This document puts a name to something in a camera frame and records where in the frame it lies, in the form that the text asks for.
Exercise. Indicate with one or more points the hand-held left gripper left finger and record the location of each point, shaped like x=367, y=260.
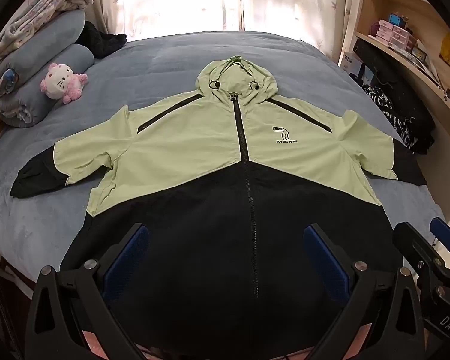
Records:
x=129, y=257

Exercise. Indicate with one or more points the black fuzzy cloth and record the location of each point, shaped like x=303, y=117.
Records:
x=97, y=39

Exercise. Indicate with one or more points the pink and white plush toy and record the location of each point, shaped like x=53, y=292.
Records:
x=60, y=80

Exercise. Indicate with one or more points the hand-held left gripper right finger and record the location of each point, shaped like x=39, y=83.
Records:
x=326, y=260

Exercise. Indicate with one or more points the grey pillows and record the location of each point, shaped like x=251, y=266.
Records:
x=63, y=62

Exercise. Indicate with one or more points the white sheer curtain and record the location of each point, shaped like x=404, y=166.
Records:
x=303, y=7
x=165, y=3

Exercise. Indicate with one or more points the floral patterned blanket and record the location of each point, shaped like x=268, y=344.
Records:
x=41, y=3

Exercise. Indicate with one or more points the small blue object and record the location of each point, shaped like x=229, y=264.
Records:
x=396, y=19

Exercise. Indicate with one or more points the black and white patterned cloth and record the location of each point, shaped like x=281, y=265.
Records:
x=386, y=108

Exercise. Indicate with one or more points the wooden bookshelf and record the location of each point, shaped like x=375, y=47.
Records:
x=382, y=11

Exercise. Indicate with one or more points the pile of papers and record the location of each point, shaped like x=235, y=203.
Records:
x=423, y=63

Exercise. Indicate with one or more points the pink storage drawers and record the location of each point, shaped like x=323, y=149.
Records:
x=393, y=35

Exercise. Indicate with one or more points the green and black hooded jacket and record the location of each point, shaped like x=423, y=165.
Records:
x=195, y=138

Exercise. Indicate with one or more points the blue-grey rolled blanket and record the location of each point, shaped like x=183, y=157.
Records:
x=30, y=101
x=52, y=33

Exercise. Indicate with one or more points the white cardboard box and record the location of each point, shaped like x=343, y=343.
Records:
x=354, y=65

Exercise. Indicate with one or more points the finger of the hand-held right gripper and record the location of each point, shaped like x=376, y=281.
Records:
x=412, y=243
x=442, y=230

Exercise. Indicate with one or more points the blue-grey bed cover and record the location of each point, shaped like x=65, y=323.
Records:
x=153, y=67

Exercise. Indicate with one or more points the black fabric bag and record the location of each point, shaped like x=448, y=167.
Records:
x=397, y=78

